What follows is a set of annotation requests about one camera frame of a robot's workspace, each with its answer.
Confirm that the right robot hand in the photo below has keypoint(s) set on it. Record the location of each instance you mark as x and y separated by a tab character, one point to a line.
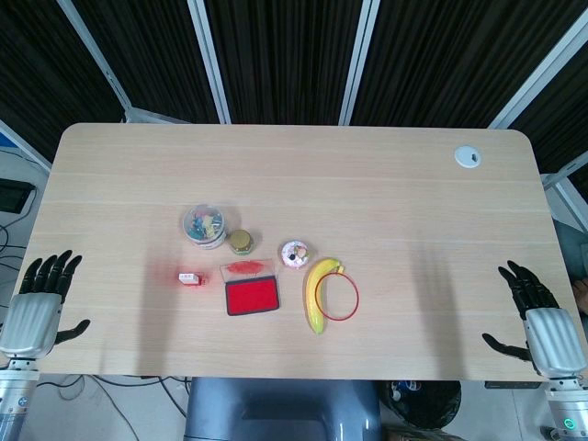
551	340

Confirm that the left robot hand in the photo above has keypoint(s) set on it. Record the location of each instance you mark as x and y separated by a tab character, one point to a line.
32	321

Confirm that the small red stamp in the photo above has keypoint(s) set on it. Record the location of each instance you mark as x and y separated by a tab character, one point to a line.
189	278

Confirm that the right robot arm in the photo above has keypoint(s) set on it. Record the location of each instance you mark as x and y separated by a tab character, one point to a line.
567	409

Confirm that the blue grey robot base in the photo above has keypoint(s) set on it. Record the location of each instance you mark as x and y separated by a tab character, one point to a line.
285	413

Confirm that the black under-desk control box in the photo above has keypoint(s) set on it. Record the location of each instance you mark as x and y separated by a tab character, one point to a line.
512	385

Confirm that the black trash bin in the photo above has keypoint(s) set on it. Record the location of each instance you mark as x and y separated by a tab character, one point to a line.
427	406

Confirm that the blue white panel edge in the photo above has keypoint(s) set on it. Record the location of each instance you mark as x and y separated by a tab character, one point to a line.
18	147

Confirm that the clear jar of coloured clips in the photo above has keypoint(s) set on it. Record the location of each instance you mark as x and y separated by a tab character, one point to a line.
204	227

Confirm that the red ink pad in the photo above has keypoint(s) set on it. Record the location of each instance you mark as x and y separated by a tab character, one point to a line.
252	297

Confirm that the small jar with gold lid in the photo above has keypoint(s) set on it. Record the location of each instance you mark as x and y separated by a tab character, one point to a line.
240	240

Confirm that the yellow toy banana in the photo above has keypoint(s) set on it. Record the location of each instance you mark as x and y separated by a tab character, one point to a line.
313	303

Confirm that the white partition post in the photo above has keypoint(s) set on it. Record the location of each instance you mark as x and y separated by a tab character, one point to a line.
209	59
542	75
94	50
562	193
359	59

